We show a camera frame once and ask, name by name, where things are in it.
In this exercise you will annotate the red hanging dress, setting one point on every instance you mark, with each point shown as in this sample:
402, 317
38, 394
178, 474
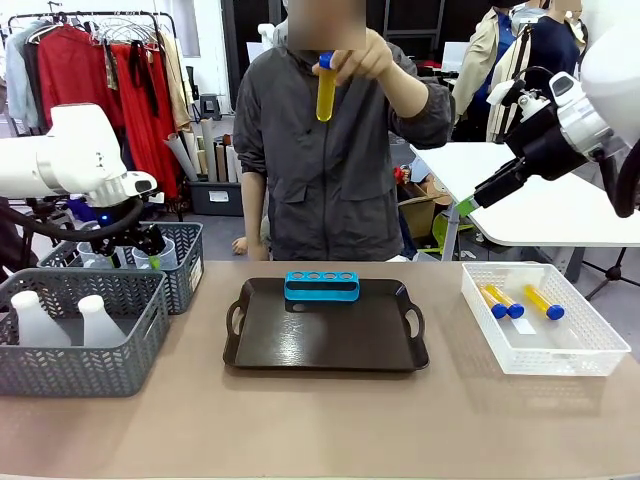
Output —
75, 75

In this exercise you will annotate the grey woven plastic basket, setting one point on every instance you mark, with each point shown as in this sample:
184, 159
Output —
75, 370
187, 270

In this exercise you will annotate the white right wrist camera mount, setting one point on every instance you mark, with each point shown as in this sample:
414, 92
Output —
532, 106

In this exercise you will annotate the light grey hanging garment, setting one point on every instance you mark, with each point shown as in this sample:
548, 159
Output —
17, 85

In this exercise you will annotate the clear plastic measuring beaker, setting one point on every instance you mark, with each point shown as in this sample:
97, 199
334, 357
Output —
90, 255
167, 255

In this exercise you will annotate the person's left hand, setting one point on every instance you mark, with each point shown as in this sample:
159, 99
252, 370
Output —
370, 55

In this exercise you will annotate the red hanging garment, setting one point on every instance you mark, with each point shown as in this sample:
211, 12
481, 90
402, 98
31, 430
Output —
140, 130

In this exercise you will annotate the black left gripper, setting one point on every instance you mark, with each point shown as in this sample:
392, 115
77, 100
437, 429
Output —
147, 240

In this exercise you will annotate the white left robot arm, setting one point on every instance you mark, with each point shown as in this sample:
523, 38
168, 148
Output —
75, 150

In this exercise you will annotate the dark brown serving tray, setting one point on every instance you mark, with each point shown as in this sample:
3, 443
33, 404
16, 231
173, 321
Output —
325, 340

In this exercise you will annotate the yellow tube with blue cap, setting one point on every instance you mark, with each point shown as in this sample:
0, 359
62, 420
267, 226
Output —
542, 300
506, 300
492, 299
325, 95

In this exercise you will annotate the grey paper roll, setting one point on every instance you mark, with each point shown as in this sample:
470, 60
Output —
182, 157

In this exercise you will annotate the person's right forearm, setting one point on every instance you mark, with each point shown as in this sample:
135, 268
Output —
255, 215

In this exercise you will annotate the brown cardboard box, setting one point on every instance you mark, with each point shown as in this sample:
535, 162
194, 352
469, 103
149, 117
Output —
420, 210

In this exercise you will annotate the dark grey storage bin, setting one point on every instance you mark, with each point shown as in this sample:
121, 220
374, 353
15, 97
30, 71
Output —
215, 200

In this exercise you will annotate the black metal clothes rack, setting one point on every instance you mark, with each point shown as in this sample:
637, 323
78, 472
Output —
172, 30

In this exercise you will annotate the white background table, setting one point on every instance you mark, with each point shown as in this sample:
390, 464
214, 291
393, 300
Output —
540, 215

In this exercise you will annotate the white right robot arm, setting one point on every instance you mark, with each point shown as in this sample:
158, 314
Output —
615, 65

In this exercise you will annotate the background person beige coat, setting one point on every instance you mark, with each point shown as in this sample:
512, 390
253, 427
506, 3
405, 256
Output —
482, 60

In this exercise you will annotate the blue test tube rack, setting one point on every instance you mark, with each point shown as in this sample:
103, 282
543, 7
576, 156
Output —
322, 292

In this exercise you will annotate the black tripod stand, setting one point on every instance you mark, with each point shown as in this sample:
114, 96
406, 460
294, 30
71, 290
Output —
612, 272

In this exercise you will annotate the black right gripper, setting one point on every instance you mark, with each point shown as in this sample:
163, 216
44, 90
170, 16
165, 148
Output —
545, 147

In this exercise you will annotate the white plastic conical flask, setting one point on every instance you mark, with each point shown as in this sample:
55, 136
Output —
100, 325
35, 325

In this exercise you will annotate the person's grey jacket torso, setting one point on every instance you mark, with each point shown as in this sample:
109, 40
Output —
325, 175

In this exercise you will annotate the grey step stool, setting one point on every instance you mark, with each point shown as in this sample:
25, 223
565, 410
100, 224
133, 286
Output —
210, 106

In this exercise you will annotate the green chair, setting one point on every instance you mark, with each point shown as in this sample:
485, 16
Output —
445, 230

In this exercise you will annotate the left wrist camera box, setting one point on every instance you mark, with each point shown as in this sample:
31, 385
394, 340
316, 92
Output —
153, 197

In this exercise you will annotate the background person navy top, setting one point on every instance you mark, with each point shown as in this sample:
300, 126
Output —
555, 45

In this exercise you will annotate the white perforated plastic basket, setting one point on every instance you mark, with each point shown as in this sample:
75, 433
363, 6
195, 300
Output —
550, 350

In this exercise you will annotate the person's left forearm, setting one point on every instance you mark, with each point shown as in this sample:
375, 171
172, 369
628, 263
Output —
410, 95

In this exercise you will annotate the pile of clothes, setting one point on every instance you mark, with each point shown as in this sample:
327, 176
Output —
80, 207

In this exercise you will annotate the brown cardboard roll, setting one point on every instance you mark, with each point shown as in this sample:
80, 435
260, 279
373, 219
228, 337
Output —
221, 162

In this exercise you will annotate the beige hanging garment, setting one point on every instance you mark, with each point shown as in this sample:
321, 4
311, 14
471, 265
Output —
177, 85

